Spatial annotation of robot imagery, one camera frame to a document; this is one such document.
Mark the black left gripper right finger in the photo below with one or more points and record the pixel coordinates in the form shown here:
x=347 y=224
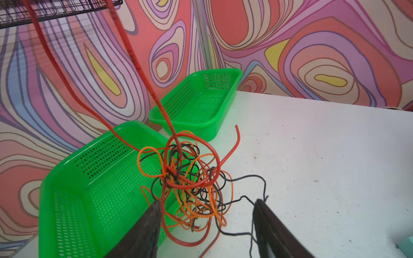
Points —
x=274 y=240

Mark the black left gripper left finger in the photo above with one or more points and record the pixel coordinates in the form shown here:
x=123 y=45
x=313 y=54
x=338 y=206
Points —
x=142 y=240

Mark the left green plastic basket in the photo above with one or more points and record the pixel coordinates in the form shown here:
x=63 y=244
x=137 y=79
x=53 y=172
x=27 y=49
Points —
x=91 y=200

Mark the green plastic basket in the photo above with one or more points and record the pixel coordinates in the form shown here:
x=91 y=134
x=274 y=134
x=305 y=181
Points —
x=201 y=101
x=91 y=200

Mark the teal square clock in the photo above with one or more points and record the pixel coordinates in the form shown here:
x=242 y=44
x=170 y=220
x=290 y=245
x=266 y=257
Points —
x=406 y=246

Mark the middle green plastic basket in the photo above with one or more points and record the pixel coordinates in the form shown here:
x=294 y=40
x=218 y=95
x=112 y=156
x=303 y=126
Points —
x=201 y=101

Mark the black wire wall basket back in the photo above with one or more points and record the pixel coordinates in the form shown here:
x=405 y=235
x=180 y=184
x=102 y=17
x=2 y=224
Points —
x=14 y=12

